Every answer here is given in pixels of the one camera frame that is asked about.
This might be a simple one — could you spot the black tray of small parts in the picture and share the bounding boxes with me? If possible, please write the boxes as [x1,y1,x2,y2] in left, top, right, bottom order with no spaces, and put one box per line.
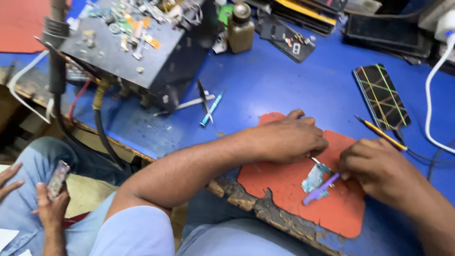
[259,14,316,64]

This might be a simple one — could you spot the white wire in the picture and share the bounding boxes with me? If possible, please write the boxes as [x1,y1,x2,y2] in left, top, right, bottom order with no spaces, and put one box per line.
[8,49,51,125]

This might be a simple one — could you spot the person's right hand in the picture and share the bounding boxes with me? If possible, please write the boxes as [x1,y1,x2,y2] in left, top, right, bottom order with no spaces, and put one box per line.
[337,138,414,207]

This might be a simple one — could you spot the black power supply box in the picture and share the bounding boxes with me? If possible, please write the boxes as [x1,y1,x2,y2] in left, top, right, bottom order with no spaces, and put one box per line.
[58,0,218,111]

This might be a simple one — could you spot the person's left hand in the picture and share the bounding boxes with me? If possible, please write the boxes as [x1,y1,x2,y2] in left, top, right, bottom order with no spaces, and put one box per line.
[250,108,329,164]

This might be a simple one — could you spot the orange silicone work mat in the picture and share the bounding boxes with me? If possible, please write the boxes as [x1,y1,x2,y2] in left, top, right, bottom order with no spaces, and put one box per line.
[237,112,366,239]

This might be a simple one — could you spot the silver fine tweezers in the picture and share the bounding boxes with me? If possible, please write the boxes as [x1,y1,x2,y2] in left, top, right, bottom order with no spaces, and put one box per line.
[311,156,335,175]

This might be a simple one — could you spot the white charger cable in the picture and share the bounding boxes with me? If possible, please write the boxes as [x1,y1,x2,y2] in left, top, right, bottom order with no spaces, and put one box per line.
[424,33,455,154]

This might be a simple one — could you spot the white charger plug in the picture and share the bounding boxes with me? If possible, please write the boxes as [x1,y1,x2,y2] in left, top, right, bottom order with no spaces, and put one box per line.
[434,10,455,43]

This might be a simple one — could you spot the purple precision screwdriver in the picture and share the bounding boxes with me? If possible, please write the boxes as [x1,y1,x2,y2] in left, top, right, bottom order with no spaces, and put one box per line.
[302,173,341,206]

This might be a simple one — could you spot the black hose with brass fitting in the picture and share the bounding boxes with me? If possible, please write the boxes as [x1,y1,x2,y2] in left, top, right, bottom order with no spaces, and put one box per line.
[92,79,126,171]

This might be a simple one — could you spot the person's light blue shirt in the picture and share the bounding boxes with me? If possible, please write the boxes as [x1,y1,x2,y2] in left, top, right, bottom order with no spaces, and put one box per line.
[89,206,322,256]

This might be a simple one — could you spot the red wire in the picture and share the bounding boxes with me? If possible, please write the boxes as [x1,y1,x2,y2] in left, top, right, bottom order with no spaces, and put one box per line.
[68,78,91,122]

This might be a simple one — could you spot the red mat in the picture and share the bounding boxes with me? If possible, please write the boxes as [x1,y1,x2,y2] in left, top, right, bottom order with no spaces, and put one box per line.
[0,0,73,54]

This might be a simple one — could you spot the black hot air gun handle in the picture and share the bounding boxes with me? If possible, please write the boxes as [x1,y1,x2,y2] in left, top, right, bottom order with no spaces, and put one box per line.
[42,0,70,123]

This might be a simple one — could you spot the crumpled white paper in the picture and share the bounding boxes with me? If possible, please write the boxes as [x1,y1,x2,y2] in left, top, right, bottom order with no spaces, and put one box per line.
[212,31,229,55]

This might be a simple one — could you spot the brown glass bottle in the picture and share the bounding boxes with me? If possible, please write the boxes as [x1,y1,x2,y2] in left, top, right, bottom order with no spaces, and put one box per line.
[227,3,256,54]

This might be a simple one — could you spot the yellow black-tipped soldering iron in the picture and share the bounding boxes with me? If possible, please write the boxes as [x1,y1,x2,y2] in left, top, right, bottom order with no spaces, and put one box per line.
[354,114,408,152]

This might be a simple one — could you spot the small phone circuit board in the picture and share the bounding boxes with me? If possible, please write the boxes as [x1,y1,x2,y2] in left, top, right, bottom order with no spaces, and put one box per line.
[301,163,326,194]

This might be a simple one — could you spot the heap of yellow black devices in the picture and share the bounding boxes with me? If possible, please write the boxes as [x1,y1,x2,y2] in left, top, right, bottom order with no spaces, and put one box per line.
[272,0,348,37]

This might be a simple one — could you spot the black phone with rubber bands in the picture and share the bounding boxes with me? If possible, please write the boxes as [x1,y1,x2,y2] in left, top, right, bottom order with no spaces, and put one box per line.
[353,63,412,131]

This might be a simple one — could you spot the teal precision screwdriver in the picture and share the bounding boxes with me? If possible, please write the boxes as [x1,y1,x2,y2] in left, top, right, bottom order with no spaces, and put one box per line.
[199,90,225,128]

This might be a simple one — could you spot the thin black cable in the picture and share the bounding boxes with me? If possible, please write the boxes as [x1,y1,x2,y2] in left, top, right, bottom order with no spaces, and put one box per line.
[392,127,455,180]

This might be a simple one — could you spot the long silver tweezers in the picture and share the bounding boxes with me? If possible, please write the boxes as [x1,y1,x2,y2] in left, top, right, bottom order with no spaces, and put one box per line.
[153,94,216,117]

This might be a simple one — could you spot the black pointed tweezers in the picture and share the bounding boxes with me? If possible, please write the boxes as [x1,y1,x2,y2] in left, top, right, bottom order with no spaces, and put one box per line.
[197,78,214,124]

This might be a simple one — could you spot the stack of black devices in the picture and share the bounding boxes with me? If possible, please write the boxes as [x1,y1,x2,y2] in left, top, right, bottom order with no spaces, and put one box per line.
[343,12,433,65]

